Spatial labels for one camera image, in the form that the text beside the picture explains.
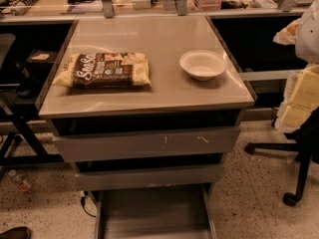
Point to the grey bottom drawer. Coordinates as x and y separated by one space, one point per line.
179 212

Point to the grey drawer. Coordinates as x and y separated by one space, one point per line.
179 212
142 144
151 177

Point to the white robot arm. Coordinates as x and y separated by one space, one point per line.
301 93

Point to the grey drawer cabinet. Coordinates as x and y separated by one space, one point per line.
173 100

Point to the grey top drawer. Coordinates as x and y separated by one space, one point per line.
142 144

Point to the grey middle drawer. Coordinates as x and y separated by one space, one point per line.
151 177

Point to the white paper bowl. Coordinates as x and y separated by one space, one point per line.
202 65

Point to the brown yellow snack bag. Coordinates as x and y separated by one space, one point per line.
104 70

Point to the black office chair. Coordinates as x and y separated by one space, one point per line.
306 144

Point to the plastic bottle on floor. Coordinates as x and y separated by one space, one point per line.
20 180

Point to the long background workbench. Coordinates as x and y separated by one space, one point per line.
49 9

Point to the dark shoe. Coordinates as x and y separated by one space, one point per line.
16 233

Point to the black desk frame left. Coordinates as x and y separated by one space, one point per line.
23 132

